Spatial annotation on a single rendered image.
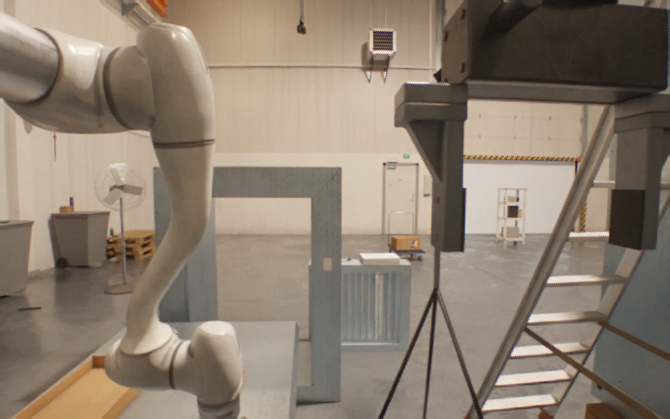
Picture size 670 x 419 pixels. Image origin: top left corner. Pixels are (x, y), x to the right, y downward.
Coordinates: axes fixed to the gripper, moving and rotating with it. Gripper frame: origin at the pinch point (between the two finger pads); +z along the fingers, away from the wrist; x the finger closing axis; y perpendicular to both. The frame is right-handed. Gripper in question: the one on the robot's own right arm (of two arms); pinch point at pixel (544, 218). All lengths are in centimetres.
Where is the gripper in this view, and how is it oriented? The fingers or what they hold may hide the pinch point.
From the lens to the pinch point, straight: 25.5
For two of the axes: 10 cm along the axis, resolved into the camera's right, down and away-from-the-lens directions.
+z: -0.1, 10.0, 0.7
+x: 10.0, 0.0, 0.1
